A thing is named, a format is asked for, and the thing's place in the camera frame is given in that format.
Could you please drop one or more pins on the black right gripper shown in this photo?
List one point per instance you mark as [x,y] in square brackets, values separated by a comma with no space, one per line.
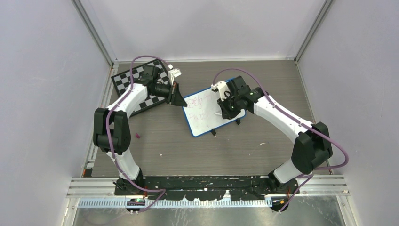
[227,113]

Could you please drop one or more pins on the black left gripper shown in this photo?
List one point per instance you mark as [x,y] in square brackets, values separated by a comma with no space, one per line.
[177,98]

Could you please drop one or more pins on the blue framed whiteboard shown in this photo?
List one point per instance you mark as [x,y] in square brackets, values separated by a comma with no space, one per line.
[200,112]

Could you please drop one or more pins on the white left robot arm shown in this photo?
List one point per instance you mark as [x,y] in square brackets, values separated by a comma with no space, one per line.
[111,128]

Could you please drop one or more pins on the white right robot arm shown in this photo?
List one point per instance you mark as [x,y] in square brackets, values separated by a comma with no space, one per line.
[311,145]

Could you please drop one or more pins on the black white chessboard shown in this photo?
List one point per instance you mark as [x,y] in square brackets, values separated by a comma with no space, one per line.
[136,86]

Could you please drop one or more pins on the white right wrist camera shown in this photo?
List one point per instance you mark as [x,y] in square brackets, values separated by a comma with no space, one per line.
[222,89]

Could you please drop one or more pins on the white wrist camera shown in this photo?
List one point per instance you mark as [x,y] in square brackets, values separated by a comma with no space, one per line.
[222,89]
[173,73]

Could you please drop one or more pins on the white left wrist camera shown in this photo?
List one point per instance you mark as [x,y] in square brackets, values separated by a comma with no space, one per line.
[173,73]

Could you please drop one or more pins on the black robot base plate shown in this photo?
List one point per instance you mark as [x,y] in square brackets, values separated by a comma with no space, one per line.
[206,188]

